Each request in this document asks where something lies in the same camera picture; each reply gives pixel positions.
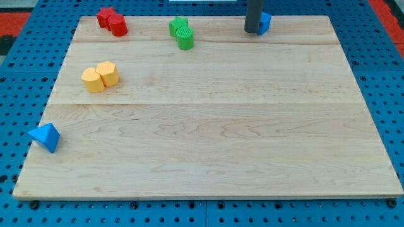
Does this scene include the green star block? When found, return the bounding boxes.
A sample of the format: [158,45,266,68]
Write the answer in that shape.
[169,16,188,37]

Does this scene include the red star block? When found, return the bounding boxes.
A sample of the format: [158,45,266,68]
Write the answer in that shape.
[96,7,116,30]

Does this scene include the wooden board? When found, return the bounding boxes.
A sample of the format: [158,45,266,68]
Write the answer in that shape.
[13,16,403,201]

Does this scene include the green cylinder block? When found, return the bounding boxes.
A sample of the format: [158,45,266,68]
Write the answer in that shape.
[176,26,194,50]

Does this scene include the yellow hexagon block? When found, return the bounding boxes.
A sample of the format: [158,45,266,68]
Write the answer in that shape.
[96,61,120,87]

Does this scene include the blue cube block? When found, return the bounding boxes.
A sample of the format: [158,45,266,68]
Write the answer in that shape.
[257,12,272,35]

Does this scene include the yellow heart block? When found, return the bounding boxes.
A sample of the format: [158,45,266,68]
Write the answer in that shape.
[81,67,105,93]

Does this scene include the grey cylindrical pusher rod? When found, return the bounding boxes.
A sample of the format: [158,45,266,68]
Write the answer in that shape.
[244,0,264,33]

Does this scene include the red cylinder block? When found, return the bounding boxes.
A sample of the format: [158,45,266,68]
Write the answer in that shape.
[108,14,128,37]

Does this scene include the blue triangle block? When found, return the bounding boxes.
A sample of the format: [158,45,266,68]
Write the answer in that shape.
[28,123,60,153]

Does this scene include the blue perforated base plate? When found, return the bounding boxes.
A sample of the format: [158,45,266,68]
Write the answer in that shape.
[1,1,403,226]

